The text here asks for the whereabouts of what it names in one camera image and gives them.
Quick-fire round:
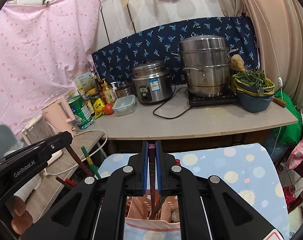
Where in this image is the blue polka dot tablecloth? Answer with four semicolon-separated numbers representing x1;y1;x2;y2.
97;142;291;240

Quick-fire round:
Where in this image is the white carton box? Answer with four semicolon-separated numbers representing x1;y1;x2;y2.
73;72;96;93

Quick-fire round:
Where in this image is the left human hand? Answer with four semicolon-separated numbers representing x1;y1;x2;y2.
11;196;33;236

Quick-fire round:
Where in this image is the white ceramic spoon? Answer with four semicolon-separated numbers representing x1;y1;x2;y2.
171;209;180;223

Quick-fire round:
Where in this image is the green plastic bag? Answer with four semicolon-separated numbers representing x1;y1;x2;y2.
271;90;303;146

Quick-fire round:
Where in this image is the white power cord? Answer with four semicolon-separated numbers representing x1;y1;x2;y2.
42;128;109;177

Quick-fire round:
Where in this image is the red chopstick long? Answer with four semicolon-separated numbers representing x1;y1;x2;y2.
65;178;77;187

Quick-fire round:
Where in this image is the pink floral fabric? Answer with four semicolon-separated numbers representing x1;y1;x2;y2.
286;139;303;170

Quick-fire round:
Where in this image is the navy floral cloth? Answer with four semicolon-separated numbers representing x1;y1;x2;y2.
92;16;259;85

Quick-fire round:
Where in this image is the red tomato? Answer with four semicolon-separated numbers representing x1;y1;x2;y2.
103;103;114;115

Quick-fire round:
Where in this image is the beige curtain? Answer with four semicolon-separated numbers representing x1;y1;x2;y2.
219;0;303;107

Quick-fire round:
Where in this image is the blue basin with greens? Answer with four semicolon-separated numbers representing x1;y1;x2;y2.
232;70;275;113

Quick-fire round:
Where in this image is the steel rice cooker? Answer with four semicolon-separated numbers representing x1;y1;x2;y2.
132;60;173;105

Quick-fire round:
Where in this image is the dark red chopstick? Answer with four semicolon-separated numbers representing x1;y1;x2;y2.
66;145;92;176

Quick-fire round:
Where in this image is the yellow snack packet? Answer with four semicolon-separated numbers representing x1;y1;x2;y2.
93;98;105;120

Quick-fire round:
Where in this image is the pink perforated utensil basket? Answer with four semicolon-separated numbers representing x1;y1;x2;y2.
125;194;180;232

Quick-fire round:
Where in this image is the small lidded pot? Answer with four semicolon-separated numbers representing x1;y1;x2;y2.
115;82;136;98

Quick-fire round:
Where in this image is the yellow oil bottle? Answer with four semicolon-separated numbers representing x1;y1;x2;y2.
102;79;116;105

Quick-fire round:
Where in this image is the pink electric kettle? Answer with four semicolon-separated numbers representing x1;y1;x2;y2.
42;96;76;136

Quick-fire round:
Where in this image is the pink floral curtain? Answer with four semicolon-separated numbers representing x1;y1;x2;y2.
0;0;100;133

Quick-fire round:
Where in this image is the large steel steamer pot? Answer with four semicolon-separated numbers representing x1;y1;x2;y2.
171;35;237;98

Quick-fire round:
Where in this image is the green tin can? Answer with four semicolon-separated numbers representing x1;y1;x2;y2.
67;95;93;129

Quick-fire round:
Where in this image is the green chopstick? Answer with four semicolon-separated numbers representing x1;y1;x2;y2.
81;146;101;179
155;196;166;214

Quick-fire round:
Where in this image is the black induction cooker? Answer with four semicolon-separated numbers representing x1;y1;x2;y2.
188;89;237;107

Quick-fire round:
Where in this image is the clear food container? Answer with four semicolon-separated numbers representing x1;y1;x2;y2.
112;95;136;116

